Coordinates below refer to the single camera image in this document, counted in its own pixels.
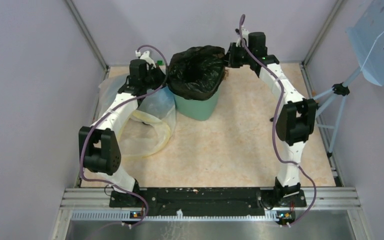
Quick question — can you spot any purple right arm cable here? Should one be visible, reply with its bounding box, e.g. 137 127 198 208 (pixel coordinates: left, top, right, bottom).
238 13 318 228

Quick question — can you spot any clear yellow plastic bag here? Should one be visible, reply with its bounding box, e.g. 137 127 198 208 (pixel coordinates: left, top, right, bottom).
114 86 176 159

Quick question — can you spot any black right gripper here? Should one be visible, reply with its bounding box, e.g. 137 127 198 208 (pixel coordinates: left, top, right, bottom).
218 43 253 69

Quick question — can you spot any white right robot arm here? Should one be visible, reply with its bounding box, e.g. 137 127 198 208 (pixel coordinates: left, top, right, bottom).
226 28 318 206

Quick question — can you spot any black trash bag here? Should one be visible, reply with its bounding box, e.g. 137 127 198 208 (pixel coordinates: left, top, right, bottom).
167 45 226 101

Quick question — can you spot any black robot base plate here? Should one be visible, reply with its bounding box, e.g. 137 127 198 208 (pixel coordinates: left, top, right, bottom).
109 187 307 217

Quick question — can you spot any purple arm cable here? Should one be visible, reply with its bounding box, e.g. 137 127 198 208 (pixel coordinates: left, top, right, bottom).
238 13 318 228
78 44 170 229

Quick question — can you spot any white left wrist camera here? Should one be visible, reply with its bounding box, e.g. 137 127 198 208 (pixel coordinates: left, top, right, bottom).
135 50 157 69

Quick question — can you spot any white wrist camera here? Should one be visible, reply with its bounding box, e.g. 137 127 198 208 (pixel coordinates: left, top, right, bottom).
235 26 250 47
135 50 157 69

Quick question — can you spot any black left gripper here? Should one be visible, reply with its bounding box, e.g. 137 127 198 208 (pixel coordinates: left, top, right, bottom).
142 63 172 91

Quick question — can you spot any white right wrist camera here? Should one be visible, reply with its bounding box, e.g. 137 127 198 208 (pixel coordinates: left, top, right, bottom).
235 26 250 47

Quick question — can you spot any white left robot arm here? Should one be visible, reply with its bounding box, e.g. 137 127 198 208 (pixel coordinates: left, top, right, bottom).
78 59 165 207

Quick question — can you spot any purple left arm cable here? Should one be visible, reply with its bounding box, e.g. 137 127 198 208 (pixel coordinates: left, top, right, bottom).
78 44 170 229

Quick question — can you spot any green plastic trash bin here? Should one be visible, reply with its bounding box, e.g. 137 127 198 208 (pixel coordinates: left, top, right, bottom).
174 89 220 121

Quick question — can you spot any white toothed cable rail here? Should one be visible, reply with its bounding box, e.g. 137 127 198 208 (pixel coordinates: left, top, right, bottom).
71 210 279 222

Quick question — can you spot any light blue tripod stand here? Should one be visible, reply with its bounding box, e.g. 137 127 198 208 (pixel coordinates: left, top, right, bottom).
269 66 362 159

